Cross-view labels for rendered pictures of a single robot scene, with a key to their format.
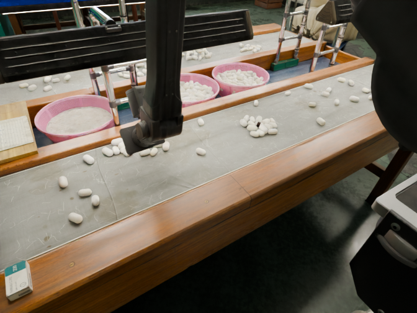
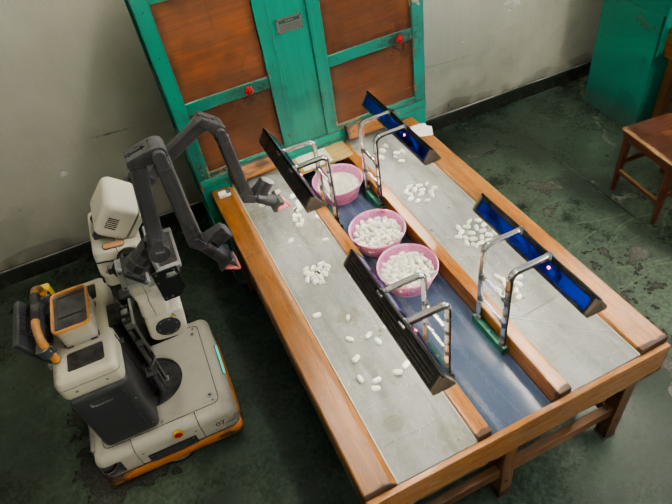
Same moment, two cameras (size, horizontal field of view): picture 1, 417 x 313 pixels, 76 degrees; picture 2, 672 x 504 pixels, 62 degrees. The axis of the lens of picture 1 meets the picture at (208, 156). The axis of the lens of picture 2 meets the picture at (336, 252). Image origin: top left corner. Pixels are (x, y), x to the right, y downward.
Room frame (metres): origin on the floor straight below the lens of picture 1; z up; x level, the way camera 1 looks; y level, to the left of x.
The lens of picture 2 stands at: (1.41, -1.79, 2.53)
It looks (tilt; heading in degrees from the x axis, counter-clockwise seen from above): 44 degrees down; 107
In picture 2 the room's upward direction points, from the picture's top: 11 degrees counter-clockwise
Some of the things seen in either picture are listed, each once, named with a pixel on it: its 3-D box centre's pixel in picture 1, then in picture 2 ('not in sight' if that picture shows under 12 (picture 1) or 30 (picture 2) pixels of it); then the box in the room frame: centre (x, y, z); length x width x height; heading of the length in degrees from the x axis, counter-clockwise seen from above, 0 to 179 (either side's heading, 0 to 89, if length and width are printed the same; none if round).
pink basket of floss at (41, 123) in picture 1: (80, 124); (338, 186); (0.79, 0.47, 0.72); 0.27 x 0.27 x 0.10
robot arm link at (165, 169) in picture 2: not in sight; (177, 197); (0.48, -0.44, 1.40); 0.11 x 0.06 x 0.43; 122
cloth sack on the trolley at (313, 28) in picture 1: (327, 23); not in sight; (3.73, -1.42, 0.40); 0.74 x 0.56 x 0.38; 123
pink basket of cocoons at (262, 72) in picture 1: (239, 82); (407, 272); (1.20, -0.13, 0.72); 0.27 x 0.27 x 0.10
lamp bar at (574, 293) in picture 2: not in sight; (533, 247); (1.67, -0.32, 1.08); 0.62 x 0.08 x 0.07; 124
